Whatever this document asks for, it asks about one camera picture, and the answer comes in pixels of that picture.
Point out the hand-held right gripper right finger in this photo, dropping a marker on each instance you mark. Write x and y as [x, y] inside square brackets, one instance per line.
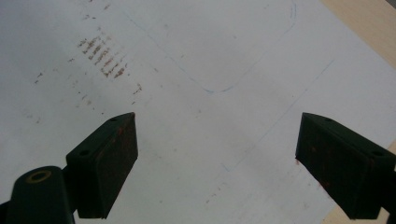
[342, 168]

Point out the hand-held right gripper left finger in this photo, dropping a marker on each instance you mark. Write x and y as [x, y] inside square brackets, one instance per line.
[107, 161]

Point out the white table mat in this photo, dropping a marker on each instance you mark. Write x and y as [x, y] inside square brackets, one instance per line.
[199, 93]

